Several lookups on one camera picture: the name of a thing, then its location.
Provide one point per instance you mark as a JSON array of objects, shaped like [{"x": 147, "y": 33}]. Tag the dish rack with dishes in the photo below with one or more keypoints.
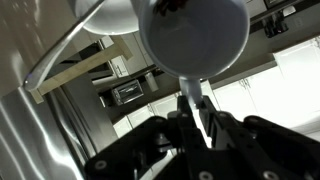
[{"x": 276, "y": 25}]

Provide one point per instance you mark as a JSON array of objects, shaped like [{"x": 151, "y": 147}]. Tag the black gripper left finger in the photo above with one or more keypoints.
[{"x": 140, "y": 153}]

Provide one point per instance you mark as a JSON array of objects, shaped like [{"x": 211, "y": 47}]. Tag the white ceramic bowl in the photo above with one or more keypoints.
[{"x": 113, "y": 20}]

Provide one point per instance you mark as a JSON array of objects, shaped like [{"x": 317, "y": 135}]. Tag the white paper towel roll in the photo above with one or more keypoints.
[{"x": 152, "y": 81}]

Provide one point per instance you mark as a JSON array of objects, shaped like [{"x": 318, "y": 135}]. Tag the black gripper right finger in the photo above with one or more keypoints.
[{"x": 266, "y": 150}]

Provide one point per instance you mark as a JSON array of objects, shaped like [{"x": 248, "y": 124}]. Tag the silver toaster oven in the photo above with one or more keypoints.
[{"x": 128, "y": 92}]

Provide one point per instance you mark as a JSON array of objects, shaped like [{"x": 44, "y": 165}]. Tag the white ceramic cup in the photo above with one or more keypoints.
[{"x": 200, "y": 43}]

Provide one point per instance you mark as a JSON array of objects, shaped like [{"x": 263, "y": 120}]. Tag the stainless steel refrigerator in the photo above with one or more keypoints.
[{"x": 33, "y": 140}]

